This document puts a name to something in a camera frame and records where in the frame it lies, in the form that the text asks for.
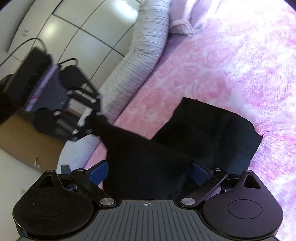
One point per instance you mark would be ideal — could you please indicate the white striped duvet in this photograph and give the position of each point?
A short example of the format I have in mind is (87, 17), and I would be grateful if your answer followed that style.
(149, 38)

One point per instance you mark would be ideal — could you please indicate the cardboard box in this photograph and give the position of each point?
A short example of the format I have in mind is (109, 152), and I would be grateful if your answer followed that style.
(20, 139)

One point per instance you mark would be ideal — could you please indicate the white wardrobe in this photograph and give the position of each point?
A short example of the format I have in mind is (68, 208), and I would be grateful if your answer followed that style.
(97, 33)

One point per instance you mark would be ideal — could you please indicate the black trousers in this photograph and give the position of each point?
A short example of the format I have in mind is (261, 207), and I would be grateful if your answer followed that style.
(159, 168)

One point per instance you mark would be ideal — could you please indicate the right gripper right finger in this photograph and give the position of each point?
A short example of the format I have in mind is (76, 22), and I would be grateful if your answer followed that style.
(208, 181)

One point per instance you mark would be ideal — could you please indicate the pink floral bedspread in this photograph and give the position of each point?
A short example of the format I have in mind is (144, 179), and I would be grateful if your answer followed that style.
(242, 61)

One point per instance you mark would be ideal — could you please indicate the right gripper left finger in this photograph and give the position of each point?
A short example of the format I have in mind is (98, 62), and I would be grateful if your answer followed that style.
(90, 180)

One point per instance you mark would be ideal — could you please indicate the purple pillow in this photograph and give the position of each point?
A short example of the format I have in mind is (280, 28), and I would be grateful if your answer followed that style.
(188, 17)

